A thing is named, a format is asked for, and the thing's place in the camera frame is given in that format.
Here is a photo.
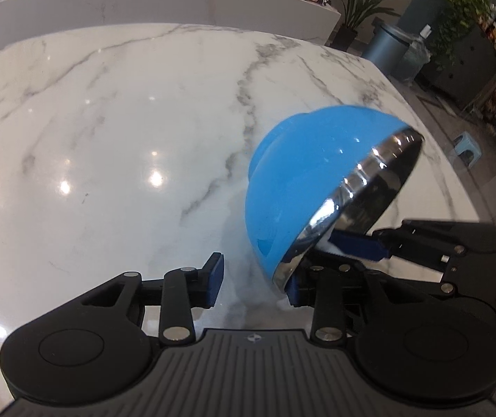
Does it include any blue plastic stool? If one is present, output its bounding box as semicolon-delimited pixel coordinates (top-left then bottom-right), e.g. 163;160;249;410
451;132;483;168

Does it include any long-leaf plant in black pot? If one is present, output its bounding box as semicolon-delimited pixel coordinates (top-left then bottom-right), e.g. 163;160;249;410
326;0;414;51

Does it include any grey trash bin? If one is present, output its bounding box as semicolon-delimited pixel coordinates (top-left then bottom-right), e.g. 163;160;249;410
361;17;414;81

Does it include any white marble counter ledge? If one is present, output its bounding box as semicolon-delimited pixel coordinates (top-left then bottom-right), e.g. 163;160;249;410
0;0;342;55

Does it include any clear water jug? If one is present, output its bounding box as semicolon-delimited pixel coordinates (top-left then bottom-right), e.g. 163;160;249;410
402;26;432;86

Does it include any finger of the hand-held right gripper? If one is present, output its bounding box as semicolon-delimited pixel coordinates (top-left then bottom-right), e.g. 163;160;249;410
330;220;496;271
344;264;456;298

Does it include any blue bowl with steel interior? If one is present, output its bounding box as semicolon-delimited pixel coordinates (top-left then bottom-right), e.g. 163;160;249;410
245;104;425;293

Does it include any leafy green trailing plant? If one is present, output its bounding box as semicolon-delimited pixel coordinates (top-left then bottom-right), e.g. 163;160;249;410
430;0;496;60

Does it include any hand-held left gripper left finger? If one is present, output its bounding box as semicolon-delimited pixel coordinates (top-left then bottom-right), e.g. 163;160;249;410
78;252;225;348

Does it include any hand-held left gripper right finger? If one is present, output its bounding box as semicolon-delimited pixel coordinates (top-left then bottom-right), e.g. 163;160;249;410
285;264;407;348

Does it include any dark grey cabinet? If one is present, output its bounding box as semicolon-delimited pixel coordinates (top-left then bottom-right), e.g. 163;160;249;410
424;22;496;110

